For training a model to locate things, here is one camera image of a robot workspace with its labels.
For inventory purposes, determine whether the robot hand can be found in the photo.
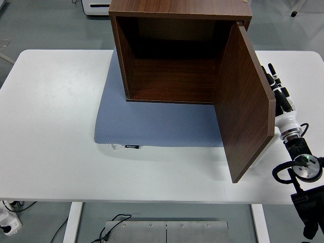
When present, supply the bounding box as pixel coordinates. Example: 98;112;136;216
260;63;302;134

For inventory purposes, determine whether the brown wooden cabinet door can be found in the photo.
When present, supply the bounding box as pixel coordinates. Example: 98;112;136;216
212;21;276;184

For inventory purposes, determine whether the brown wooden cabinet body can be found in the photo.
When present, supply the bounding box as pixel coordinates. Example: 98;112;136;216
108;0;253;106

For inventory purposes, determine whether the white table leg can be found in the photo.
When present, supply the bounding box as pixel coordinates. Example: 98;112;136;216
62;202;84;243
251;204;270;243

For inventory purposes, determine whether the blue-grey mat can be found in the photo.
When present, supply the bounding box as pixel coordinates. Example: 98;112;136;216
94;50;225;148

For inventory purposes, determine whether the grey metal plate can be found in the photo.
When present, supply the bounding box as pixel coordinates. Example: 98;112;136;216
166;221;229;243
105;220;167;243

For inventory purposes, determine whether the white appliance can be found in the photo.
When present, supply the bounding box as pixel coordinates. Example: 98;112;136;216
83;0;113;17

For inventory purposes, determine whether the grey metal bar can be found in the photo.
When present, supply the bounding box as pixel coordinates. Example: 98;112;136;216
0;52;15;65

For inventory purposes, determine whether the white power strip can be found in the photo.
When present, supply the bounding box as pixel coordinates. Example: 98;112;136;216
0;206;23;236

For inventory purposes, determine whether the black cable with plug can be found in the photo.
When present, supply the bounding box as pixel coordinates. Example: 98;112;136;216
88;214;133;243

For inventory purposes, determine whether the thin black cable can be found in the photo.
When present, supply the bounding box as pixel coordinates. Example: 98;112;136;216
50;214;73;243

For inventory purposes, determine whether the black power strip cable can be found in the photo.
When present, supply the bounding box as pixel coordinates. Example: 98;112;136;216
2;200;37;212

